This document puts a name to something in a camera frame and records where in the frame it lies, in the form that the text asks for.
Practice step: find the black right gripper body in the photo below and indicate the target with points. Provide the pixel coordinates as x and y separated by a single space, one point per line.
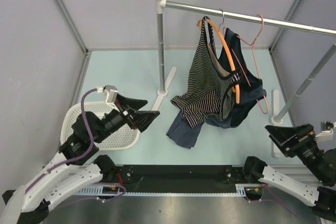
304 146

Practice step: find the white perforated plastic basket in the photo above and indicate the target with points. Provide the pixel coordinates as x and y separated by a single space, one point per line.
121 139

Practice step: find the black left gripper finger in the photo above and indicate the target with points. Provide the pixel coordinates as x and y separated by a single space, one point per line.
133 103
141 120

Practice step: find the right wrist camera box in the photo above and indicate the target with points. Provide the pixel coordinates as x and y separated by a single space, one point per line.
326 133

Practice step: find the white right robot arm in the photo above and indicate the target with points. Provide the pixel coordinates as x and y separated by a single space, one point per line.
320 199

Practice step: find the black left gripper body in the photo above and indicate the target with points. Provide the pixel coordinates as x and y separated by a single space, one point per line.
116 119

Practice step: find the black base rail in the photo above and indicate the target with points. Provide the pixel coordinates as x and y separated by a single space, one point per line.
181 179

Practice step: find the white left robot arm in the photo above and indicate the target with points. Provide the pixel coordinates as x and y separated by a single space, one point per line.
66 173

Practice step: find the silver clothes rack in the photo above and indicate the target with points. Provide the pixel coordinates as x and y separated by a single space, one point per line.
179 37

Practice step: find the pink wire hanger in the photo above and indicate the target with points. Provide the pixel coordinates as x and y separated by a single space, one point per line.
252 47

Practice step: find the orange plastic hanger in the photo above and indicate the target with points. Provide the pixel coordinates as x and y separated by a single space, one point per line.
213 67

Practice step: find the black white striped tank top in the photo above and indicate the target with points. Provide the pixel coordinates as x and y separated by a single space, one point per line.
196 110

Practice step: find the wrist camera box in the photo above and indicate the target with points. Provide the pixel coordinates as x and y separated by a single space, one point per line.
326 133
110 93

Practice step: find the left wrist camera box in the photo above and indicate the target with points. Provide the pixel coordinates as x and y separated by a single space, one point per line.
110 93

